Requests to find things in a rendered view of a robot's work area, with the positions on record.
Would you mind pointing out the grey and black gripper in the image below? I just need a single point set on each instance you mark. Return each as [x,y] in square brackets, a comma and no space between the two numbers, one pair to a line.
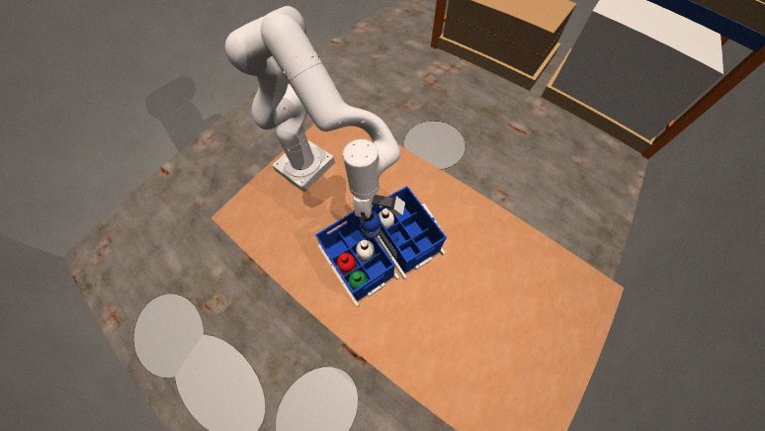
[363,207]

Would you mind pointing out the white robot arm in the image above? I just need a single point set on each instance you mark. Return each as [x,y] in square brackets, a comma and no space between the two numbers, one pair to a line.
[278,105]

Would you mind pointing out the blue plastic crate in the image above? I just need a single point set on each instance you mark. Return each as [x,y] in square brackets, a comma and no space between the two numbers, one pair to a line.
[413,233]
[380,267]

